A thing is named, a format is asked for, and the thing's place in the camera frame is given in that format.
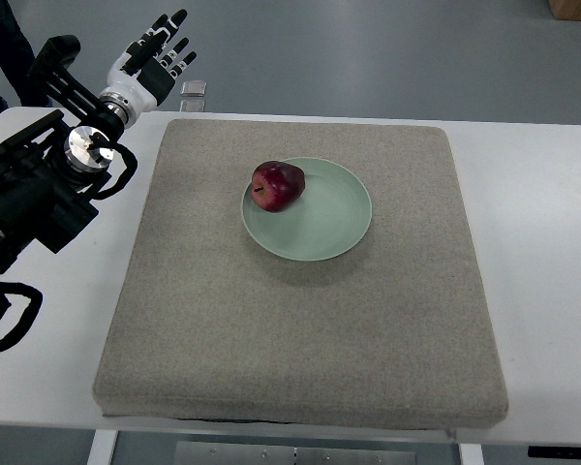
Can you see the cardboard box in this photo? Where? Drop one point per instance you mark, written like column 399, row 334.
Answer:
column 566, row 9

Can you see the red apple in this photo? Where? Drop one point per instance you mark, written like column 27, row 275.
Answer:
column 275, row 185

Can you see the metal table base plate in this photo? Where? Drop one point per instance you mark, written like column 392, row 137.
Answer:
column 224, row 453

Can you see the grey fabric cushion mat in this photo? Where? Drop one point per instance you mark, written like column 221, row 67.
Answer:
column 393, row 334

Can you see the lower floor metal plate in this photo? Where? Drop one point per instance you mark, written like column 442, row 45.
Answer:
column 192, row 105

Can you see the light green plate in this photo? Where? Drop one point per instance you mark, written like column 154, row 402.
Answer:
column 329, row 218

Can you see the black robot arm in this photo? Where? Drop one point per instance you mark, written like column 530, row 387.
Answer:
column 51, row 173

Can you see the black table control panel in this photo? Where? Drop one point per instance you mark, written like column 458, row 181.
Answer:
column 555, row 452

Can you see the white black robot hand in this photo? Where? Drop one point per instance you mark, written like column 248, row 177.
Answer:
column 145, row 73

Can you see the person legs dark trousers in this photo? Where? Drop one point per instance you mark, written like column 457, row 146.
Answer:
column 16, row 59

